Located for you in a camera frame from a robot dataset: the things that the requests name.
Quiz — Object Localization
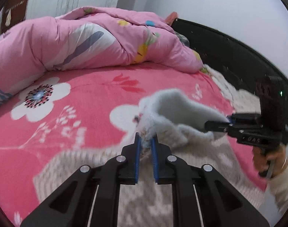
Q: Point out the beige white houndstooth knit coat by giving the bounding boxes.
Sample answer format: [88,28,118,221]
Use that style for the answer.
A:
[33,89,264,226]

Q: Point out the person's right hand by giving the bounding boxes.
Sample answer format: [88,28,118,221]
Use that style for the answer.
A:
[252,144,288,177]

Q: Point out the black padded headboard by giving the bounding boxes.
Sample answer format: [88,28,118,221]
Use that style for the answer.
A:
[170,18,288,128]

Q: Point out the cream fleece garment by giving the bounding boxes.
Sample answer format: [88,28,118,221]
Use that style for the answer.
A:
[204,65,261,113]

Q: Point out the pink cloth on headboard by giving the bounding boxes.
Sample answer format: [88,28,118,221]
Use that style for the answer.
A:
[164,12,178,27]

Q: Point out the brown wooden door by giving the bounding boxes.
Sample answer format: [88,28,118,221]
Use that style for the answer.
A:
[0,0,28,34]

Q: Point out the pink patterned quilt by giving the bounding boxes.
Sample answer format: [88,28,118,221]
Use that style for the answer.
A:
[0,7,203,106]

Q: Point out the pink floral bed blanket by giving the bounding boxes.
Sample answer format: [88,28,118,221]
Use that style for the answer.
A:
[0,64,266,226]

